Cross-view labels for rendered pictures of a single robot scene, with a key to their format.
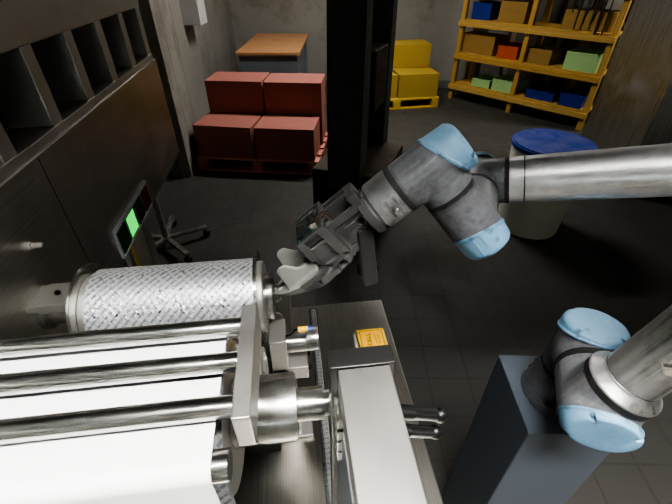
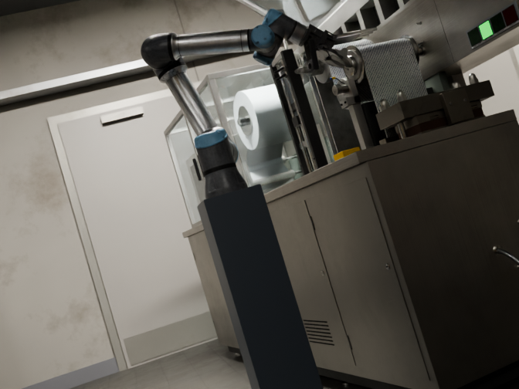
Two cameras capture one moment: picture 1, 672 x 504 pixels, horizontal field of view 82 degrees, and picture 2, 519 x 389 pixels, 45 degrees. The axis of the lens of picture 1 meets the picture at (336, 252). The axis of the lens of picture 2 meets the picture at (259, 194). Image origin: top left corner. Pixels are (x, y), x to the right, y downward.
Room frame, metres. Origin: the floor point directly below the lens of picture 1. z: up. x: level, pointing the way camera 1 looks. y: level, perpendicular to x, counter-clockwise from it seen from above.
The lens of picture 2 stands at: (2.63, -0.93, 0.74)
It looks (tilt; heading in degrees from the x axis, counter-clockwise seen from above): 3 degrees up; 166
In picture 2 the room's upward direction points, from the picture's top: 17 degrees counter-clockwise
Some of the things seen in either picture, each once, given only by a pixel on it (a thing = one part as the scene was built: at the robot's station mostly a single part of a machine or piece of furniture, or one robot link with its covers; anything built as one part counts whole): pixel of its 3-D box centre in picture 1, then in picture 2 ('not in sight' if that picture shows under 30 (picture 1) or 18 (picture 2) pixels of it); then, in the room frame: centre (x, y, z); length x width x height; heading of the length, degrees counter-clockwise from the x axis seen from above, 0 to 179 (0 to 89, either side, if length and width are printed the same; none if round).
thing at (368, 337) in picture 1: (371, 342); (347, 154); (0.64, -0.09, 0.91); 0.07 x 0.07 x 0.02; 7
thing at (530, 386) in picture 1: (564, 378); (223, 181); (0.51, -0.50, 0.95); 0.15 x 0.15 x 0.10
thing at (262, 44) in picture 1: (278, 75); not in sight; (5.72, 0.79, 0.41); 1.46 x 0.75 x 0.81; 179
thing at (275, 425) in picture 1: (266, 408); (313, 67); (0.21, 0.07, 1.33); 0.06 x 0.06 x 0.06; 7
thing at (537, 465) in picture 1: (504, 478); (266, 321); (0.51, -0.50, 0.45); 0.20 x 0.20 x 0.90; 89
